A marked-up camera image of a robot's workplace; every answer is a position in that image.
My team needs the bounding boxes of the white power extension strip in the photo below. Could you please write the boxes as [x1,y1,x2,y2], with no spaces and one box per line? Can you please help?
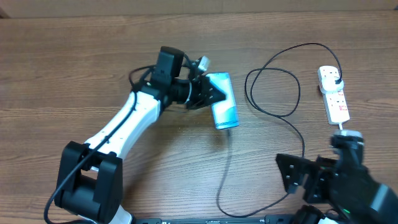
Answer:
[317,65,351,126]

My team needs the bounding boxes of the white charger adapter plug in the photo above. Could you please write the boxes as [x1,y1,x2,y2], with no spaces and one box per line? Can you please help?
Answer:
[319,77,345,94]

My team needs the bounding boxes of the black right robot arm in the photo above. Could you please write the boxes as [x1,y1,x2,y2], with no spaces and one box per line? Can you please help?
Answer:
[275,148,397,223]

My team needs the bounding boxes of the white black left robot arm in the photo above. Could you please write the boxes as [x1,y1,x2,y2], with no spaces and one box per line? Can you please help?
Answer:
[44,46,226,224]

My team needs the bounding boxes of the Samsung Galaxy smartphone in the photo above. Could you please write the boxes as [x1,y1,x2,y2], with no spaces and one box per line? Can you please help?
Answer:
[206,72,239,129]

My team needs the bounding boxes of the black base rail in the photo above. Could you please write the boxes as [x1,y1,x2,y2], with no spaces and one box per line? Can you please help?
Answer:
[132,214,294,224]

